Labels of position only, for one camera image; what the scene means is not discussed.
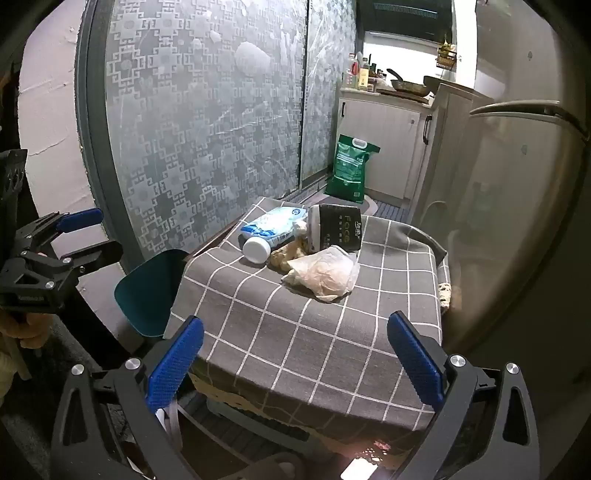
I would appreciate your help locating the row of condiment bottles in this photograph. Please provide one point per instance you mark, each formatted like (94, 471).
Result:
(362, 74)

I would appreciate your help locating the white kitchen cabinet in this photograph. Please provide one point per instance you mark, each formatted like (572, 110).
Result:
(383, 134)

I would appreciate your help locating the green rice bag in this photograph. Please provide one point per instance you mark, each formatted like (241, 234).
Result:
(351, 166)

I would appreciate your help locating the white refrigerator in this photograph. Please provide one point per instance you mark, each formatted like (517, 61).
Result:
(508, 207)

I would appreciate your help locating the wall spice rack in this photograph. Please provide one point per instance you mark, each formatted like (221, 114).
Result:
(445, 55)

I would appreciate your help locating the pink oval floor mat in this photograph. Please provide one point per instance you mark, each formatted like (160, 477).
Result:
(369, 205)

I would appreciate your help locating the lace-edged table cover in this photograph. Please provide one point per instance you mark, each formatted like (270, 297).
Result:
(444, 297)

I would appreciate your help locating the grey striped floor mat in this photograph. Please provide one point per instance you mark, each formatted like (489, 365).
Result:
(392, 210)

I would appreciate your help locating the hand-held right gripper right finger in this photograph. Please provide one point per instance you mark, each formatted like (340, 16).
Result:
(415, 364)

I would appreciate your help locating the blue cartoon tissue packet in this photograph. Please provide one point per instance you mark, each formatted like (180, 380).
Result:
(272, 226)

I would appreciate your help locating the frying pan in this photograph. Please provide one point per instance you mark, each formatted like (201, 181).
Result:
(408, 86)

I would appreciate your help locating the teal trash bin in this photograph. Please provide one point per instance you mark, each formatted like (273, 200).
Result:
(147, 295)

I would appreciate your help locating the clear plastic bag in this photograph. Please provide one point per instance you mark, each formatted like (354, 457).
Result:
(323, 274)

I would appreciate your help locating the patterned glass sliding door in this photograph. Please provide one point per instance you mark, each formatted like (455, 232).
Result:
(184, 115)

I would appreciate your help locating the dark range hood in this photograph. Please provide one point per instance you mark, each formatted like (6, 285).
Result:
(406, 21)

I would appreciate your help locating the person's left hand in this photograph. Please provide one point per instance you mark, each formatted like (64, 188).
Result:
(23, 330)

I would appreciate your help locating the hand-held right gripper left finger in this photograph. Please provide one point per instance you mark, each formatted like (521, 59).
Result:
(175, 364)

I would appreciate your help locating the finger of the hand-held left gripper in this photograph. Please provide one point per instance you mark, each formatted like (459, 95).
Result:
(99, 256)
(78, 220)

